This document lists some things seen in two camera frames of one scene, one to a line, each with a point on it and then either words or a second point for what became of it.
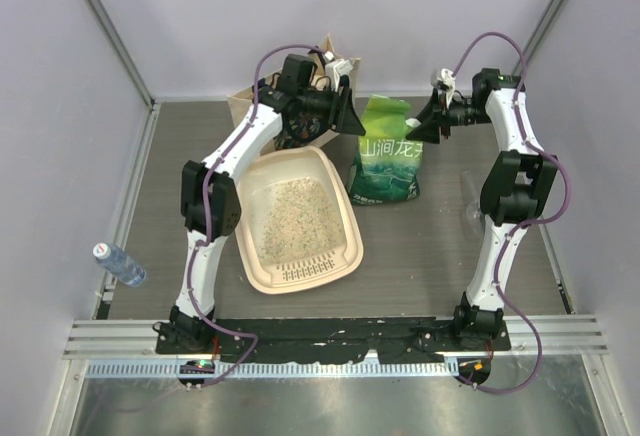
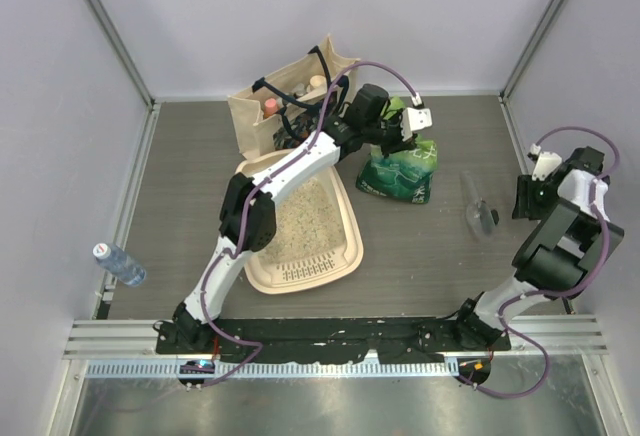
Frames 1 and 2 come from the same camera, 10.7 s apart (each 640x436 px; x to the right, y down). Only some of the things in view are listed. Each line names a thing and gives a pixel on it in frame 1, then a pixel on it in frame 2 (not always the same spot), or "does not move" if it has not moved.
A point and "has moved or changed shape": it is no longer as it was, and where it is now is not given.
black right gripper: (429, 131) to (524, 204)
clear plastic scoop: (473, 209) does not move
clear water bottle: (119, 264) does not move
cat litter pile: (299, 221) does not move
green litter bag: (388, 166) has moved or changed shape
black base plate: (398, 340) does not move
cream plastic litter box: (299, 225) does not move
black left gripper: (344, 119) to (399, 144)
